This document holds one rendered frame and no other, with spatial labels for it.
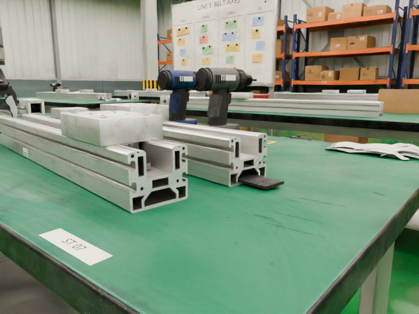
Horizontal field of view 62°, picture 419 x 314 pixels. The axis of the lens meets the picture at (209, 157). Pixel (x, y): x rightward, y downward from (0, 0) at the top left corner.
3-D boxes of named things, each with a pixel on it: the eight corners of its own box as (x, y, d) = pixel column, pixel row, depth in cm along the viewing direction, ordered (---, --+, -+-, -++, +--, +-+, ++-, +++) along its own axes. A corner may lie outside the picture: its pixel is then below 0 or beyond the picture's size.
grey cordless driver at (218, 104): (192, 149, 96) (191, 67, 92) (245, 142, 108) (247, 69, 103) (209, 154, 90) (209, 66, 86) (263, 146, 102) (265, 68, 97)
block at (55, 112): (45, 135, 123) (43, 108, 122) (80, 132, 132) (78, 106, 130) (54, 137, 117) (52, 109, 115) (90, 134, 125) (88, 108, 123)
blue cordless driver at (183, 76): (156, 141, 109) (154, 70, 105) (203, 136, 123) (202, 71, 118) (171, 144, 104) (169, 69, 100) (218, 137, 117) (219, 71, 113)
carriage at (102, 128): (62, 150, 63) (59, 112, 62) (118, 143, 70) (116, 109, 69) (101, 165, 51) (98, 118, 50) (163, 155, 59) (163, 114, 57)
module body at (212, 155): (62, 137, 118) (60, 112, 117) (90, 134, 125) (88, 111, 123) (229, 187, 60) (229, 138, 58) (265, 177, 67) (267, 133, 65)
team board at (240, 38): (163, 159, 464) (159, 2, 425) (189, 153, 501) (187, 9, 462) (260, 177, 369) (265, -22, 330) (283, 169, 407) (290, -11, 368)
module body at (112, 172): (-2, 143, 106) (-6, 115, 104) (33, 140, 113) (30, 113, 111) (130, 214, 48) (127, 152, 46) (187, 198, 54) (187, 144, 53)
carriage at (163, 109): (101, 129, 94) (99, 103, 92) (137, 126, 101) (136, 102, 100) (131, 135, 82) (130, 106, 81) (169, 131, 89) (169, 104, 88)
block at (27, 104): (18, 116, 201) (17, 99, 199) (39, 115, 209) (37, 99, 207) (24, 117, 194) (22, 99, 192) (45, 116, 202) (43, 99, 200)
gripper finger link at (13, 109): (19, 117, 130) (7, 94, 126) (24, 118, 126) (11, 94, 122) (10, 121, 128) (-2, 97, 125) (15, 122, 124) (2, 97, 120)
